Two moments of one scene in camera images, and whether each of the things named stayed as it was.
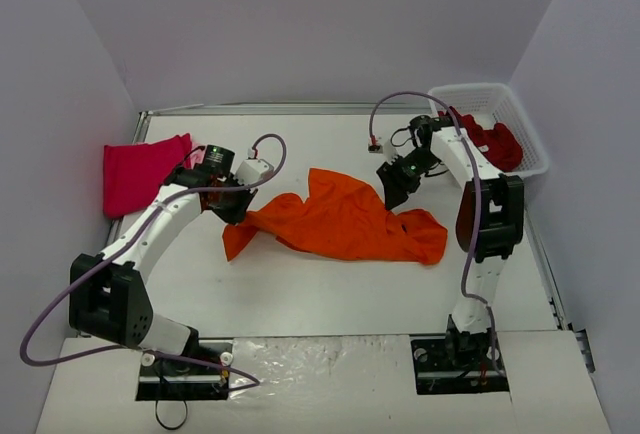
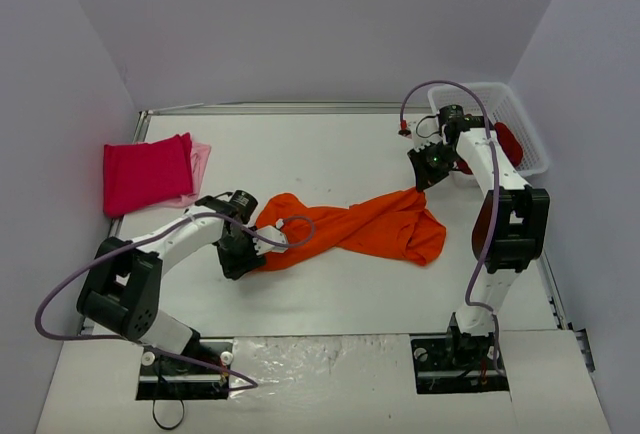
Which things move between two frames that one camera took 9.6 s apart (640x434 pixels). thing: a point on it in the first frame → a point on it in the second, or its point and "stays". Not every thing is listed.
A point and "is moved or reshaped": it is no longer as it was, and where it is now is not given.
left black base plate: x=171 y=379 stays
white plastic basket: x=494 y=103 stays
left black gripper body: x=235 y=202 → x=240 y=260
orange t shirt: x=338 y=217 is moved or reshaped
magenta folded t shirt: x=133 y=173 stays
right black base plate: x=458 y=363 stays
